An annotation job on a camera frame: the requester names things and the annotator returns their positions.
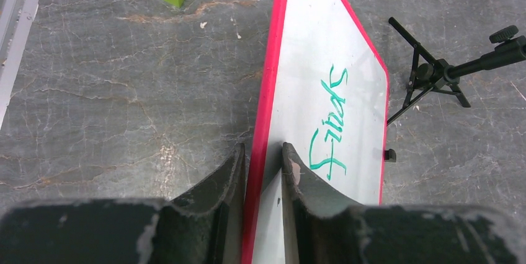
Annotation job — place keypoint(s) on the pink framed whiteboard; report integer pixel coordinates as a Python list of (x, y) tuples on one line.
[(325, 91)]

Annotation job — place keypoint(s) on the grey microphone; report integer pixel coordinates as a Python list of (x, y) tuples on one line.
[(429, 74)]

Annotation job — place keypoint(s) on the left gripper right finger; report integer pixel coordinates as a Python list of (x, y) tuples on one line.
[(322, 225)]

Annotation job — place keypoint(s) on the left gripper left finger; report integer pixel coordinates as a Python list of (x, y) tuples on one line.
[(202, 225)]

